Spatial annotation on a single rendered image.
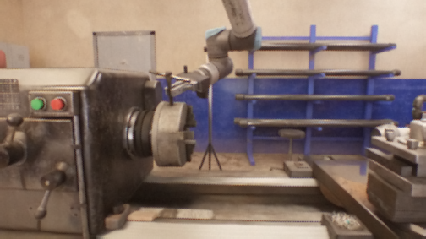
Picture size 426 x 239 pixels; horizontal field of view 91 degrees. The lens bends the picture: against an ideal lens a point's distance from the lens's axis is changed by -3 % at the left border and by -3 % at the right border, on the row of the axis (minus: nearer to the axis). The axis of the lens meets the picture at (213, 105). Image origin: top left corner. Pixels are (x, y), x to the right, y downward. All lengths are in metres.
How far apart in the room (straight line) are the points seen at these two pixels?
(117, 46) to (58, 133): 3.61
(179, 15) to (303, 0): 2.10
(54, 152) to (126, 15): 3.75
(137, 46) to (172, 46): 0.62
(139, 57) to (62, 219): 3.47
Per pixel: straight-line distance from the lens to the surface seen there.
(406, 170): 0.72
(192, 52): 3.89
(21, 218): 0.92
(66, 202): 0.80
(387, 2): 4.87
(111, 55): 4.29
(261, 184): 1.06
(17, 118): 0.70
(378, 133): 1.02
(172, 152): 0.76
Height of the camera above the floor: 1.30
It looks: 7 degrees down
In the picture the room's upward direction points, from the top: straight up
